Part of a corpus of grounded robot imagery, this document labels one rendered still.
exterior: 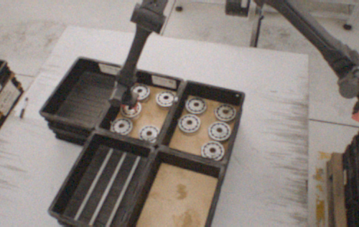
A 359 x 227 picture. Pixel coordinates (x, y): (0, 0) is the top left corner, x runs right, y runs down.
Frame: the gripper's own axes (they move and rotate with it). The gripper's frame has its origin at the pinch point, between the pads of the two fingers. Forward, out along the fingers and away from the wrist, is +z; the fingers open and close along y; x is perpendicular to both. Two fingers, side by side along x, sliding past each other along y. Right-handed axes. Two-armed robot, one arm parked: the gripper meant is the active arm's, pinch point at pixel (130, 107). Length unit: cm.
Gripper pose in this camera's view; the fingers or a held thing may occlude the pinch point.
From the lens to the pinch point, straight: 162.3
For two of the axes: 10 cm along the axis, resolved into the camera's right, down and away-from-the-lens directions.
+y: 9.4, 2.3, -2.5
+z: 0.8, 5.5, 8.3
